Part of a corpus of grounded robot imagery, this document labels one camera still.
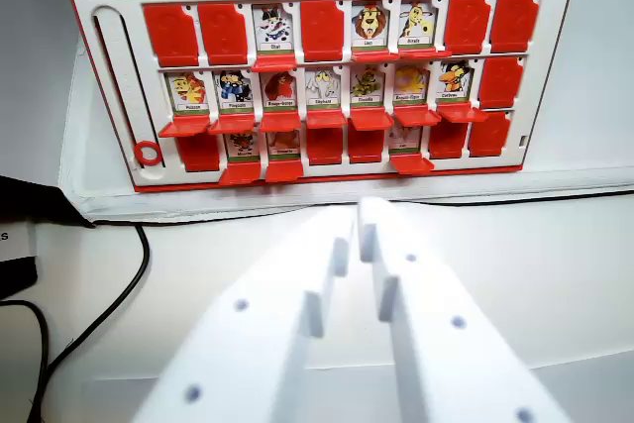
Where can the red card flap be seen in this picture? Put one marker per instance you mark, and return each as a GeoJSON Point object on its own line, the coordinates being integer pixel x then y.
{"type": "Point", "coordinates": [280, 121]}

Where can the black box with white label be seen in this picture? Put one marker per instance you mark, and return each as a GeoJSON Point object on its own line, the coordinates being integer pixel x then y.
{"type": "Point", "coordinates": [30, 205]}

